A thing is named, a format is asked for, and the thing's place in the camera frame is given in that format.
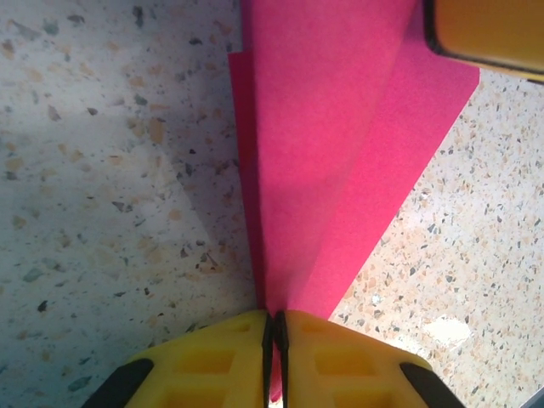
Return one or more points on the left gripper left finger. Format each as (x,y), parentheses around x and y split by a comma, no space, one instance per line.
(204,374)

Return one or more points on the pink paper sheet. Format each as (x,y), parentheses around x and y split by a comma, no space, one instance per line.
(323,149)

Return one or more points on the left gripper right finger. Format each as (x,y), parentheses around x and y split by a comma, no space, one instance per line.
(348,374)

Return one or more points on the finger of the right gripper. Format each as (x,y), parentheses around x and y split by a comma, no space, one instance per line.
(489,30)

